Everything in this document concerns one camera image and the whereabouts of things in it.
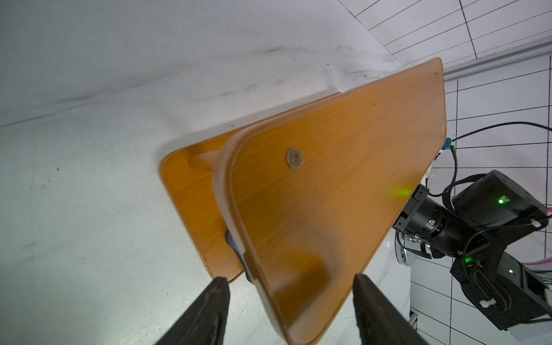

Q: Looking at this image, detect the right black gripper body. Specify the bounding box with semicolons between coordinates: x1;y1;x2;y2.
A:
393;185;474;258

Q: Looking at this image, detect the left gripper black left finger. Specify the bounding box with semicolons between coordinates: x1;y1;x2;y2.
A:
156;277;231;344

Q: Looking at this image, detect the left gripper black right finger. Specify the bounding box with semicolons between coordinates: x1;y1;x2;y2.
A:
352;274;427;345

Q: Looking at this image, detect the blue bottom eraser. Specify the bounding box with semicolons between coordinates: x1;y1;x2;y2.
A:
225;231;251;281

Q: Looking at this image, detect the orange two-tier shelf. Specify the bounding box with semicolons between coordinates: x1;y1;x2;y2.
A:
160;58;446;344

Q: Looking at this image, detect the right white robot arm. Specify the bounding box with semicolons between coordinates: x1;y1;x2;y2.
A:
393;170;551;330

